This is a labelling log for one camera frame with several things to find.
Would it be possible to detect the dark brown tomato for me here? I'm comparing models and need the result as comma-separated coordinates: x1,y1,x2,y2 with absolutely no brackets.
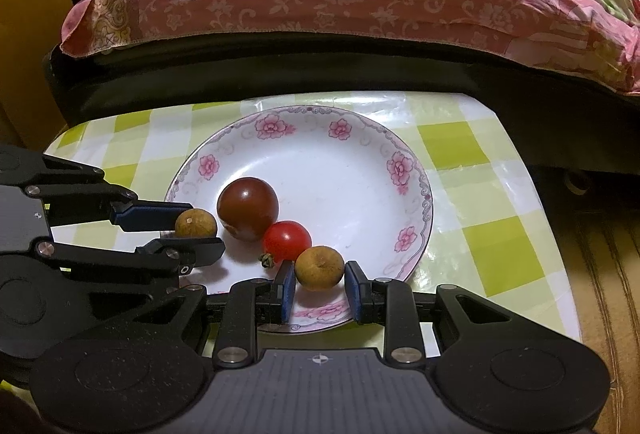
216,177,280,243

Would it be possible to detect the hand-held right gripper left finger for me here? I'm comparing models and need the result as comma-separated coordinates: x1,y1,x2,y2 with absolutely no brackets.
100,261,297,368

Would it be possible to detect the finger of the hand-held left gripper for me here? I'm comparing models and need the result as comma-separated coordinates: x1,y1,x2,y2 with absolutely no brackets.
32,237,226,309
22,155,194,233

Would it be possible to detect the grey slipper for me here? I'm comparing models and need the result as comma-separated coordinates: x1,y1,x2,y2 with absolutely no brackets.
565,171,592,195

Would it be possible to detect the black bed frame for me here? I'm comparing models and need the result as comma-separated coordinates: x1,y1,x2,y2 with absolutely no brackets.
42,31,640,175

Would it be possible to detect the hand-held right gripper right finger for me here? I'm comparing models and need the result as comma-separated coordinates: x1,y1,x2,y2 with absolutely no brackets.
344,261,566,368

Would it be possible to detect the white floral plate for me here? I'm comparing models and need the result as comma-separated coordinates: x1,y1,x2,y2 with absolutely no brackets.
162,105,435,335

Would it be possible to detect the tan longan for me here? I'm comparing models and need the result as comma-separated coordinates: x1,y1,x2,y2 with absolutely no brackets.
294,246,346,292
174,209,219,239

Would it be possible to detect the red cherry tomato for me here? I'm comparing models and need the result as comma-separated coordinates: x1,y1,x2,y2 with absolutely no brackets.
258,221,312,269

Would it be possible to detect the wooden cabinet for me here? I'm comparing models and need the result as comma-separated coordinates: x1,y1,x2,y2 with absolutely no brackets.
0,0,151,149

